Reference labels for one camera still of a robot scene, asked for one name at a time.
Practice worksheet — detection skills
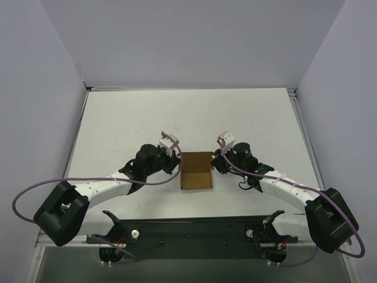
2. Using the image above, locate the brown paper box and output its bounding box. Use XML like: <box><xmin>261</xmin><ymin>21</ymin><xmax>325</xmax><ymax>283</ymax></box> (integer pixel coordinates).
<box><xmin>180</xmin><ymin>152</ymin><xmax>214</xmax><ymax>190</ymax></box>

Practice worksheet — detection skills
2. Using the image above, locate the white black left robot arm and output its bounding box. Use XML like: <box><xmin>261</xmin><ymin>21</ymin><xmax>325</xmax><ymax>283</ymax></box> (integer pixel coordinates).
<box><xmin>33</xmin><ymin>140</ymin><xmax>181</xmax><ymax>246</ymax></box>

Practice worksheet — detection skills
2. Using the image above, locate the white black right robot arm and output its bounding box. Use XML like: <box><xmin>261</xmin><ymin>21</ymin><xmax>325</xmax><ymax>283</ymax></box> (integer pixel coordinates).
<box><xmin>211</xmin><ymin>138</ymin><xmax>365</xmax><ymax>257</ymax></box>

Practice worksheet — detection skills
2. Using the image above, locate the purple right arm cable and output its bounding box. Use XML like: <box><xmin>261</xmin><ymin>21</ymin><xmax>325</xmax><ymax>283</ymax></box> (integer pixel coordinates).
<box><xmin>219</xmin><ymin>138</ymin><xmax>365</xmax><ymax>259</ymax></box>

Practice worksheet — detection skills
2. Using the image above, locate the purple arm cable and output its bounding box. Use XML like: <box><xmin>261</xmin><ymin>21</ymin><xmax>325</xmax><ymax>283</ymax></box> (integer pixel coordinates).
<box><xmin>219</xmin><ymin>138</ymin><xmax>365</xmax><ymax>259</ymax></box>
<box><xmin>12</xmin><ymin>131</ymin><xmax>185</xmax><ymax>222</ymax></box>

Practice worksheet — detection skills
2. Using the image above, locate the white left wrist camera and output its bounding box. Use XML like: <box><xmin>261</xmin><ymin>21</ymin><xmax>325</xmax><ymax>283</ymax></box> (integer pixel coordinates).
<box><xmin>158</xmin><ymin>134</ymin><xmax>179</xmax><ymax>157</ymax></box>

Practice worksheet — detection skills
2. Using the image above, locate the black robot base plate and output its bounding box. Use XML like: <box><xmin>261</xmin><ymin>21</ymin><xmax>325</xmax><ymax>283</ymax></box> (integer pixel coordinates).
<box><xmin>103</xmin><ymin>215</ymin><xmax>298</xmax><ymax>260</ymax></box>

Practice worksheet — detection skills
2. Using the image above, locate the aluminium table edge rail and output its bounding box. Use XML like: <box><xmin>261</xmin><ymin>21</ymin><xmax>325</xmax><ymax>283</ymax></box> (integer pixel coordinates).
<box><xmin>286</xmin><ymin>87</ymin><xmax>326</xmax><ymax>190</ymax></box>

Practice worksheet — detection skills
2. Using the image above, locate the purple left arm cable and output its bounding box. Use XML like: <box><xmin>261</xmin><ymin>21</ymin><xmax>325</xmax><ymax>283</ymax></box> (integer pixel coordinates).
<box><xmin>12</xmin><ymin>131</ymin><xmax>185</xmax><ymax>222</ymax></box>

